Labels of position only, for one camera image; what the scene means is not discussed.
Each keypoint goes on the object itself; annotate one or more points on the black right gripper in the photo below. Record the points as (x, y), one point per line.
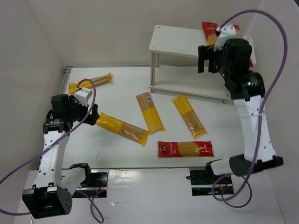
(210, 56)

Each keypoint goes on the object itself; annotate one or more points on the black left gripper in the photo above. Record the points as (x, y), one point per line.
(84, 113)

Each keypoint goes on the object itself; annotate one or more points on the red pasta bag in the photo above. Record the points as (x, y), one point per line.
(185, 149)
(240, 36)
(209, 32)

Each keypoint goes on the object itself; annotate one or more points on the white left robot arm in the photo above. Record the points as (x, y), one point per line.
(51, 194)

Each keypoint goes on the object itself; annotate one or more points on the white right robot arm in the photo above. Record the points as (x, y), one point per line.
(246, 88)

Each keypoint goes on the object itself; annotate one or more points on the white two-tier shelf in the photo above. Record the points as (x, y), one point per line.
(184, 42)

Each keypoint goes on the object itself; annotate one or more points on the red pasta bag on shelf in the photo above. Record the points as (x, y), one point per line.
(240, 36)

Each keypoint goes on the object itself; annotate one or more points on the thin yellow pasta bag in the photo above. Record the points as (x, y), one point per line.
(86, 84)

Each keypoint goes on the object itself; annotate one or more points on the yellow pasta bag left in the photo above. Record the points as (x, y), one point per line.
(122, 128)

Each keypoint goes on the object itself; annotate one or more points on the yellow pasta bag centre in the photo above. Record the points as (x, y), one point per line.
(149, 112)

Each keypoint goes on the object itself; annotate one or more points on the yellow pasta bag right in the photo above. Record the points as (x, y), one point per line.
(189, 116)

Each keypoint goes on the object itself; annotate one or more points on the red pasta bag front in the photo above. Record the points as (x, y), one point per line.
(185, 149)

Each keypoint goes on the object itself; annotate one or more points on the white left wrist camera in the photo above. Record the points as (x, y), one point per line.
(83, 95)

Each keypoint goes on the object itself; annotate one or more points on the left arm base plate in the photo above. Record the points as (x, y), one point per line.
(97, 187)

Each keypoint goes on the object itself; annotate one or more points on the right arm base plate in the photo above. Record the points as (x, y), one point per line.
(201, 183)

